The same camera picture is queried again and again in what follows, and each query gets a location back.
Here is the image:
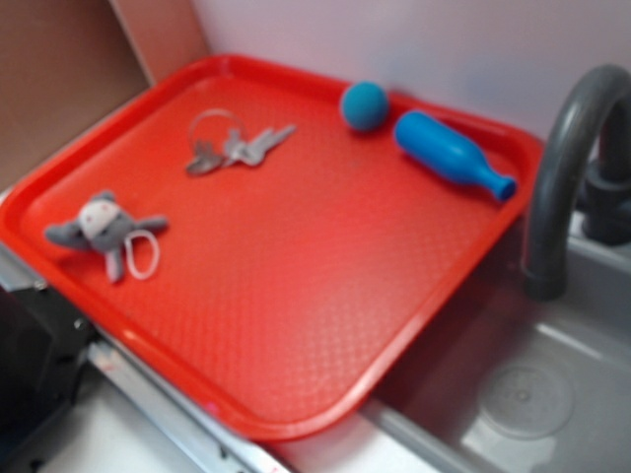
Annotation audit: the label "grey plastic sink basin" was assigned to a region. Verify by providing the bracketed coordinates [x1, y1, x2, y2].
[363, 225, 630, 472]

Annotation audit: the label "aluminium frame rail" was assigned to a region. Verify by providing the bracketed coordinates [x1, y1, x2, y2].
[1, 245, 292, 472]

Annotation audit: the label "grey sink faucet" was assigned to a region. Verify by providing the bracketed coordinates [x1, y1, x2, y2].
[522, 64, 630, 301]

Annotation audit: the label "brown cardboard panel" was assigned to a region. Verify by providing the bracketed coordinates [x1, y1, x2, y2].
[1, 1, 148, 187]

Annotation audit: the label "blue plastic bottle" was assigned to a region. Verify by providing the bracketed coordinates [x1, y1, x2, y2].
[393, 111, 517, 202]

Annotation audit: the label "grey plush toy animal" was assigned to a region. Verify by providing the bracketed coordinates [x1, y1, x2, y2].
[44, 190, 169, 283]

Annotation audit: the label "blue ball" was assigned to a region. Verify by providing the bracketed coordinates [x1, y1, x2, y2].
[339, 81, 389, 132]

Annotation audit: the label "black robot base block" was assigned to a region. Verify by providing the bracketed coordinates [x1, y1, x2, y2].
[1, 288, 96, 463]

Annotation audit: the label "silver keys on ring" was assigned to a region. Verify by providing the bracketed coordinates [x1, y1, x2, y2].
[185, 108, 297, 176]

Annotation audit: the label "red plastic tray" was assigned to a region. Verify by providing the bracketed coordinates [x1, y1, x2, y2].
[1, 55, 542, 441]

